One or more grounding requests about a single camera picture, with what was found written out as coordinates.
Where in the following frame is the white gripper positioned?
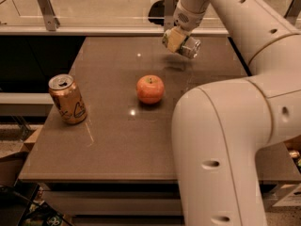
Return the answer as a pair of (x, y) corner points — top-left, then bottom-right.
(166, 2), (205, 53)

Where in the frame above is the white green 7up can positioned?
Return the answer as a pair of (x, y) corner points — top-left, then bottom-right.
(162, 32), (200, 59)

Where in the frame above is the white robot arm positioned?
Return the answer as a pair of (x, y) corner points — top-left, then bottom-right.
(171, 0), (301, 226)

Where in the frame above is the gold soda can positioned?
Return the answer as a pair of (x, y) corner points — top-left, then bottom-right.
(48, 74), (87, 124)

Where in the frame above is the black office chair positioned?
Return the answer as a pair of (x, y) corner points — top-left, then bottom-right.
(148, 0), (165, 26)

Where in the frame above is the orange red apple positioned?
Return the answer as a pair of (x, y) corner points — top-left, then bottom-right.
(136, 75), (165, 105)

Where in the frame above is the glass barrier panel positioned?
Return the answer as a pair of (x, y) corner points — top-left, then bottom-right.
(0, 0), (301, 29)

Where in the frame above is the green snack package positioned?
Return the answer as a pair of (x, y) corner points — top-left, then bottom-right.
(18, 202), (73, 226)

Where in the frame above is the middle metal glass bracket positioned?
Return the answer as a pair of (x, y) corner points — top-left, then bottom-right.
(164, 0), (176, 31)

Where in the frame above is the metal glass bracket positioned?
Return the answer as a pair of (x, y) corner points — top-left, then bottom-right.
(164, 0), (176, 31)
(284, 0), (301, 25)
(37, 0), (60, 31)

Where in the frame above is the right metal glass bracket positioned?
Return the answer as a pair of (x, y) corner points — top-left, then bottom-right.
(284, 0), (301, 25)

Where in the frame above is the left metal glass bracket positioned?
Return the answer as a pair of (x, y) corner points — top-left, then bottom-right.
(37, 0), (60, 31)

